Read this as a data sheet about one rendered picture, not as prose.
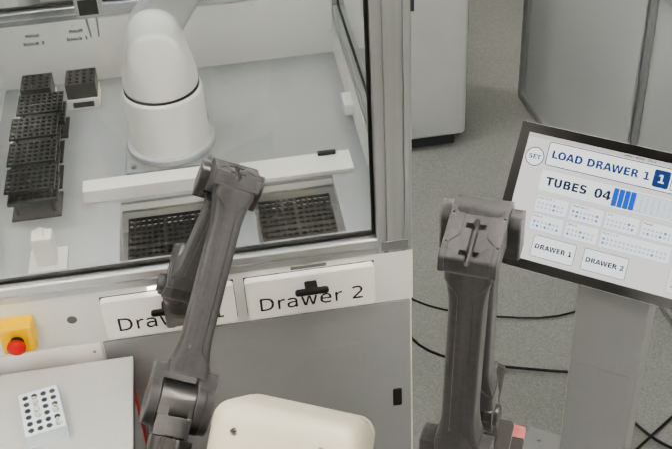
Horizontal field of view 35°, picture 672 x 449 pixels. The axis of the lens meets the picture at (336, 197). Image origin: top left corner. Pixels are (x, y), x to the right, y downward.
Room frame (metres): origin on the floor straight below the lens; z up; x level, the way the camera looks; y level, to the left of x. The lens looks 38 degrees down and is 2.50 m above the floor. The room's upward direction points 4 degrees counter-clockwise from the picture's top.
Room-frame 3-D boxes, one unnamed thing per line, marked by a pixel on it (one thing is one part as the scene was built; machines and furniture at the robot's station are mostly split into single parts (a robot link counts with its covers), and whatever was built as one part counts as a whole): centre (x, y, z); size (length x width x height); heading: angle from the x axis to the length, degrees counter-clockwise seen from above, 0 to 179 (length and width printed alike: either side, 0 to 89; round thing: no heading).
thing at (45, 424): (1.54, 0.65, 0.78); 0.12 x 0.08 x 0.04; 18
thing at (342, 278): (1.77, 0.07, 0.87); 0.29 x 0.02 x 0.11; 96
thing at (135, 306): (1.74, 0.38, 0.87); 0.29 x 0.02 x 0.11; 96
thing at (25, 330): (1.69, 0.71, 0.88); 0.07 x 0.05 x 0.07; 96
